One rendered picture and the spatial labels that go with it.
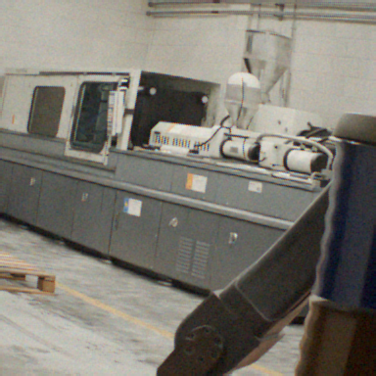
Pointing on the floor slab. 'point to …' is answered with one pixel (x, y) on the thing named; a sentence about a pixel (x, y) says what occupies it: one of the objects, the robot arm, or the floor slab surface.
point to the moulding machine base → (151, 211)
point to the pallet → (24, 275)
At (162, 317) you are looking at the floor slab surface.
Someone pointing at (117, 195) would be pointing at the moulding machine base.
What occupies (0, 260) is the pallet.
